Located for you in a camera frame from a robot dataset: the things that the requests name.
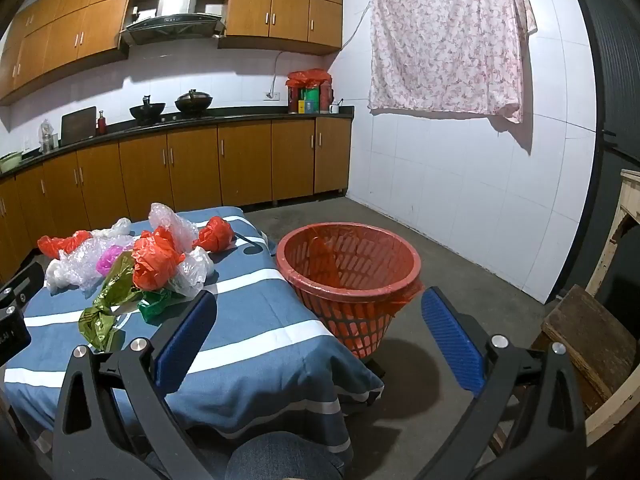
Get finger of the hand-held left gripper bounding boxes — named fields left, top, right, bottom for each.
left=0, top=260, right=46, bottom=312

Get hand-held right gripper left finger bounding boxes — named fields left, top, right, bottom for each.
left=52, top=290, right=221, bottom=480

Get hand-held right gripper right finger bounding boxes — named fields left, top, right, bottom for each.
left=415, top=286, right=588, bottom=480

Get small red plastic bag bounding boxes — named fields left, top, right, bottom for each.
left=37, top=230, right=93, bottom=259
left=192, top=216, right=236, bottom=253

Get clear plastic bag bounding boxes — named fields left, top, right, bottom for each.
left=167, top=246, right=217, bottom=298

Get pink plastic bag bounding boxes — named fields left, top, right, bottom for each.
left=96, top=244, right=132, bottom=277

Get large red plastic bag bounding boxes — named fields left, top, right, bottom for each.
left=131, top=226, right=187, bottom=292

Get olive green plastic bag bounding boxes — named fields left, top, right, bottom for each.
left=78, top=251, right=143, bottom=352

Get red plastic basket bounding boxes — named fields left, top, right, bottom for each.
left=276, top=221, right=426, bottom=361

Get white plastic bag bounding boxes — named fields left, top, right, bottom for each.
left=92, top=217, right=133, bottom=241

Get blue striped tablecloth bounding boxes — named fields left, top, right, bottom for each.
left=2, top=205, right=386, bottom=466

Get brown wooden stool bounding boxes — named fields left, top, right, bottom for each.
left=530, top=284, right=638, bottom=416

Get dark cutting board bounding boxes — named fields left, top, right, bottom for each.
left=61, top=106, right=97, bottom=147

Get wooden base cabinets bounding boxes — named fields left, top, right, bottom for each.
left=0, top=116, right=352, bottom=286

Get black open wok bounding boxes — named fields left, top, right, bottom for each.
left=129, top=95, right=167, bottom=123

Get black kitchen countertop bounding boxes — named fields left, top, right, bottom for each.
left=0, top=106, right=355, bottom=178

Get black lidded wok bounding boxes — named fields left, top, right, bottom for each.
left=174, top=89, right=214, bottom=113

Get red bag over canisters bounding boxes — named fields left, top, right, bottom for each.
left=286, top=68, right=332, bottom=90

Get steel range hood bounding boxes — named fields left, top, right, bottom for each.
left=120, top=0, right=224, bottom=46

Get pink floral hanging cloth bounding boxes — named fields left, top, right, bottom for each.
left=368, top=0, right=538, bottom=125

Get white wall cable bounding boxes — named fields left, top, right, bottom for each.
left=270, top=2, right=372, bottom=96

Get wooden wall cabinets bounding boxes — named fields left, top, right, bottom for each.
left=0, top=0, right=344, bottom=107

